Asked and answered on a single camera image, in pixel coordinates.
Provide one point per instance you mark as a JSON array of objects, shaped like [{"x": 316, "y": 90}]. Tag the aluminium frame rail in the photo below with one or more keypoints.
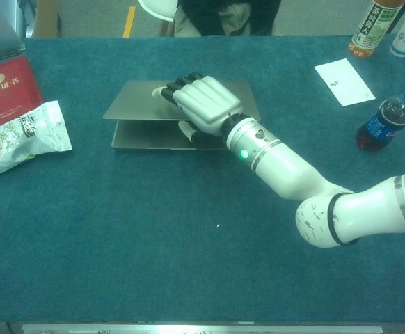
[{"x": 202, "y": 328}]

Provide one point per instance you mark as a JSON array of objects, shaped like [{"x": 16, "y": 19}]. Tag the white paper card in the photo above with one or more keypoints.
[{"x": 345, "y": 81}]

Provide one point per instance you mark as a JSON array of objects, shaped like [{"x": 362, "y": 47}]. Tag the silver laptop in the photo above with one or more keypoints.
[{"x": 140, "y": 104}]

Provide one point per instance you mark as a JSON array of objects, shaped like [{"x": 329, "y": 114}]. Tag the white chair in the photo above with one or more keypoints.
[{"x": 157, "y": 10}]

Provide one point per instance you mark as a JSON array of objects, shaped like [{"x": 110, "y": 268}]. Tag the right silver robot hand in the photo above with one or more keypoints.
[{"x": 206, "y": 101}]

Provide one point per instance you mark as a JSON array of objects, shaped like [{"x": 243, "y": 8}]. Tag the white peanut snack bag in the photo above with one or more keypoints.
[{"x": 32, "y": 135}]

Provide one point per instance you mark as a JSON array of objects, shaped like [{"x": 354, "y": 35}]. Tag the brown cardboard box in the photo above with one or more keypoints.
[{"x": 46, "y": 21}]

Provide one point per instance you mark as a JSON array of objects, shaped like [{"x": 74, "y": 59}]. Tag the seated person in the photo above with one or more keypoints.
[{"x": 223, "y": 17}]

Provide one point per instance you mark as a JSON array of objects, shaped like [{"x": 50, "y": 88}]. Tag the red certificate book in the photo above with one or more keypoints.
[{"x": 4, "y": 94}]

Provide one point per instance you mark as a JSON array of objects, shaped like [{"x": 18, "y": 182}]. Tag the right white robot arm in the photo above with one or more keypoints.
[{"x": 293, "y": 170}]

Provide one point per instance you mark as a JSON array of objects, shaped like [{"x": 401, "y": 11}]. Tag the tea bottle green label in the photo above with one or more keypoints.
[{"x": 371, "y": 31}]

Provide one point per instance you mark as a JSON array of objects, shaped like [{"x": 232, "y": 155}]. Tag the yellow floor tape strip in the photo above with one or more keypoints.
[{"x": 129, "y": 21}]

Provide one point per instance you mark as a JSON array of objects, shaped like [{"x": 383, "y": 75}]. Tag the blue table cloth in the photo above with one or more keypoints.
[{"x": 153, "y": 226}]

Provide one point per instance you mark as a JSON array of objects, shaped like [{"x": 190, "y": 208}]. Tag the cola bottle blue label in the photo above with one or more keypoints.
[{"x": 383, "y": 121}]

